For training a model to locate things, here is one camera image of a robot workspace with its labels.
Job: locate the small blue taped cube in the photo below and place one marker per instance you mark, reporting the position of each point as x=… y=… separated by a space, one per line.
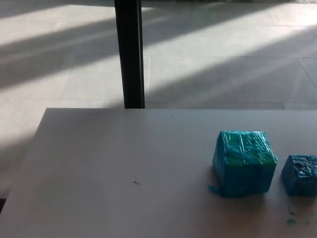
x=301 y=178

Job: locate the big blue taped cube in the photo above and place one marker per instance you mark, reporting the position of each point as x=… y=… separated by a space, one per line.
x=244 y=171

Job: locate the black vertical pillar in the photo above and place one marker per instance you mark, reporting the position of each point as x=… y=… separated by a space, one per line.
x=129 y=54

